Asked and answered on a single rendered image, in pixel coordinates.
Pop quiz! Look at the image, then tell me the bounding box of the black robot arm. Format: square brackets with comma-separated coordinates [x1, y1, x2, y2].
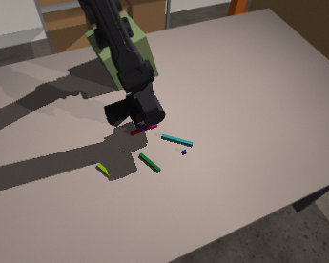
[78, 0, 166, 127]

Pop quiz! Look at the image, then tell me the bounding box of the turquoise rod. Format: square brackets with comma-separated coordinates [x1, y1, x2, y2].
[162, 134, 194, 146]

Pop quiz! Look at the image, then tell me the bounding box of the dark red rod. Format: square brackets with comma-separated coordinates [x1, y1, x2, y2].
[131, 126, 152, 136]

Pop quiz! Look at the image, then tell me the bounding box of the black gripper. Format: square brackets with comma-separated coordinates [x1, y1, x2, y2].
[128, 112, 149, 132]

